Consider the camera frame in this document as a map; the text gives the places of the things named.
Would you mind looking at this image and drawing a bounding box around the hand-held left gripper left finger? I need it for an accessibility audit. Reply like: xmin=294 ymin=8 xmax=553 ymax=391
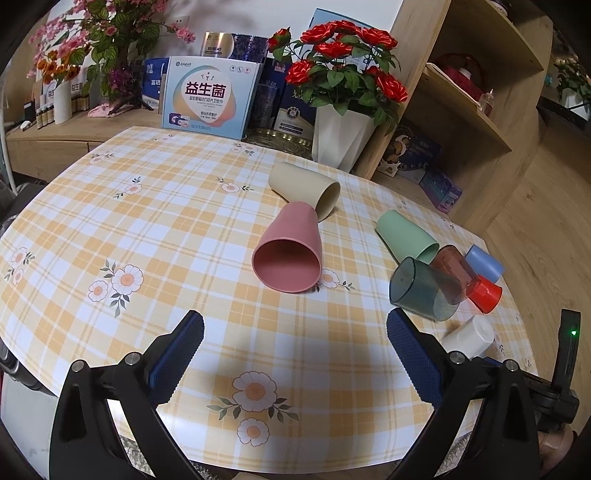
xmin=48 ymin=310 xmax=205 ymax=480

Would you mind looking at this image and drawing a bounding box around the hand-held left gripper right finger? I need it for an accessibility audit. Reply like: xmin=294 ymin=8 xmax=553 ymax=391
xmin=387 ymin=308 xmax=541 ymax=480

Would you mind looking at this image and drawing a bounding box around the pink cup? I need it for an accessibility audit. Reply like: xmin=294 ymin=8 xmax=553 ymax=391
xmin=252 ymin=201 xmax=322 ymax=293

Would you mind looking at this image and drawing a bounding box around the white cup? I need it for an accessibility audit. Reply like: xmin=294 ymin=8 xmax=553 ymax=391
xmin=441 ymin=316 xmax=496 ymax=360

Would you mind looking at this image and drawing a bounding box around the dark teal transparent cup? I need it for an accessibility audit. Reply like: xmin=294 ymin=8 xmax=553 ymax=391
xmin=389 ymin=257 xmax=459 ymax=322

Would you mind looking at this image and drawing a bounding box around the red cup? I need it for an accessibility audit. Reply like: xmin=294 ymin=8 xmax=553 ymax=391
xmin=465 ymin=275 xmax=503 ymax=315

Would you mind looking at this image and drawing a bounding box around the brown transparent cup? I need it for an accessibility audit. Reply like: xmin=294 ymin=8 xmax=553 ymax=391
xmin=431 ymin=245 xmax=481 ymax=304

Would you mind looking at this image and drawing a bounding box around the blue cup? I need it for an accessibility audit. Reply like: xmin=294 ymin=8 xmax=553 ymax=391
xmin=464 ymin=244 xmax=504 ymax=284

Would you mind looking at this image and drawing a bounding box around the green cup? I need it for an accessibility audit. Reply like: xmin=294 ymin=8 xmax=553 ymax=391
xmin=375 ymin=209 xmax=440 ymax=266

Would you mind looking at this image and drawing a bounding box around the beige cup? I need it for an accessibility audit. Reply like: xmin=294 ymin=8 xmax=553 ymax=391
xmin=269 ymin=161 xmax=341 ymax=221

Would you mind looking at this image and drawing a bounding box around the yellow plaid floral tablecloth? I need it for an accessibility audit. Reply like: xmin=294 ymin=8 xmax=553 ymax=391
xmin=0 ymin=124 xmax=539 ymax=467

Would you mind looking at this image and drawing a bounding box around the purple carton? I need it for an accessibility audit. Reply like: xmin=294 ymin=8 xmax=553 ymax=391
xmin=419 ymin=168 xmax=463 ymax=214

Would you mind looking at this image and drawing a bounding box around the dark blue moon print box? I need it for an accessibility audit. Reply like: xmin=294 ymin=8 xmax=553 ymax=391
xmin=374 ymin=122 xmax=442 ymax=179

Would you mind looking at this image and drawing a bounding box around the wooden shelf unit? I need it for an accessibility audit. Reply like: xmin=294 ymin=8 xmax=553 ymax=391
xmin=353 ymin=0 xmax=555 ymax=232

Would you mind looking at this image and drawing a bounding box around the white faceted vase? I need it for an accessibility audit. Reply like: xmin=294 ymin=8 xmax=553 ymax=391
xmin=311 ymin=104 xmax=378 ymax=174

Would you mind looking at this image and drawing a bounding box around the gold round tray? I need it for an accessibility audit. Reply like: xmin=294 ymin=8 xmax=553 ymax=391
xmin=245 ymin=128 xmax=315 ymax=160

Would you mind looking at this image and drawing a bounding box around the wooden sideboard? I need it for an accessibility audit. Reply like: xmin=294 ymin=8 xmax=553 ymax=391
xmin=4 ymin=105 xmax=163 ymax=182

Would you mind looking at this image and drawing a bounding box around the pink cloth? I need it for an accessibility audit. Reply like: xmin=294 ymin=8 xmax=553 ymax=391
xmin=87 ymin=103 xmax=126 ymax=119

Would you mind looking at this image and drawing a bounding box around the pastel printed box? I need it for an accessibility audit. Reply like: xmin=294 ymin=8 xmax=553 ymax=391
xmin=161 ymin=55 xmax=259 ymax=140

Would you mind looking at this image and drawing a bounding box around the dark blue emblem box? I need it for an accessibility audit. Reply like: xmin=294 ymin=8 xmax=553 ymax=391
xmin=270 ymin=90 xmax=320 ymax=139

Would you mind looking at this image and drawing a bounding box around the blue and white box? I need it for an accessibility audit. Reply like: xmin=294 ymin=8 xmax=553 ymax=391
xmin=142 ymin=58 xmax=171 ymax=112

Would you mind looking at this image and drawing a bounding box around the white ribbed vase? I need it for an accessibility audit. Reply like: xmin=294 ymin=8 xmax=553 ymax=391
xmin=53 ymin=80 xmax=73 ymax=124

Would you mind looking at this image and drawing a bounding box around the small potted plant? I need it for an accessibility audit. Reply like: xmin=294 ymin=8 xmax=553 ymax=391
xmin=553 ymin=58 xmax=591 ymax=117

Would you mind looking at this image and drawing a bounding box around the red teapot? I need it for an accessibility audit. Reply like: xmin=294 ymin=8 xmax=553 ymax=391
xmin=436 ymin=53 xmax=486 ymax=94

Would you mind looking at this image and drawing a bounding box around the red rose bouquet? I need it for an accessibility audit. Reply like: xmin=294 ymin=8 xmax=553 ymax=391
xmin=268 ymin=21 xmax=410 ymax=129

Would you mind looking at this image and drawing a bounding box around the gold and white box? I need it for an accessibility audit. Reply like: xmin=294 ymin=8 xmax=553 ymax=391
xmin=204 ymin=31 xmax=234 ymax=60

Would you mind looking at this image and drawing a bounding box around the purple lavender print box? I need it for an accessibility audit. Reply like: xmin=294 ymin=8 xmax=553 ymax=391
xmin=231 ymin=33 xmax=269 ymax=64

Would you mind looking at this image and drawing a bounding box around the pink artificial flower plant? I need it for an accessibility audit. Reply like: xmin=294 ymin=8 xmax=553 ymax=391
xmin=27 ymin=0 xmax=197 ymax=104

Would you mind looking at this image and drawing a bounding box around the light blue box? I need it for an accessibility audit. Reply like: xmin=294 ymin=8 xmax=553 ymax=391
xmin=309 ymin=8 xmax=366 ymax=34

